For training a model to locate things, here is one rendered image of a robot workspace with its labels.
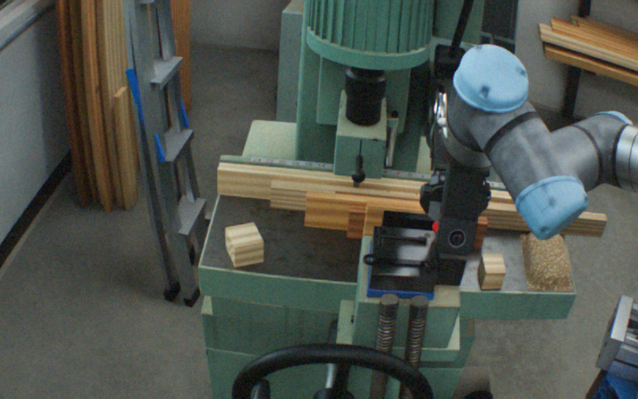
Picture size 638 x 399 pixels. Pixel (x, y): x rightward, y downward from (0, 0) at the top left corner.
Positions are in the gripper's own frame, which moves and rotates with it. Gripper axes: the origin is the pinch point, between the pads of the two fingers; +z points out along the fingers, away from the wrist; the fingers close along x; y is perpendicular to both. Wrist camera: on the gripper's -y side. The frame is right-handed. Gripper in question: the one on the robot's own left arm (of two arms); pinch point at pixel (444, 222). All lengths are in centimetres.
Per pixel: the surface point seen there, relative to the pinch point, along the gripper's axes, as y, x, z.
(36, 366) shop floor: -20, 104, 108
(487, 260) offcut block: -0.9, -9.1, 11.0
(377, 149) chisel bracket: 11.9, 9.5, 4.7
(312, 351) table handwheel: -19.0, 15.4, -1.2
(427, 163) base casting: 30, -3, 44
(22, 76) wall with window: 77, 129, 93
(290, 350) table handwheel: -18.9, 18.2, -0.2
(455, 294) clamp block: -8.8, -2.8, 3.3
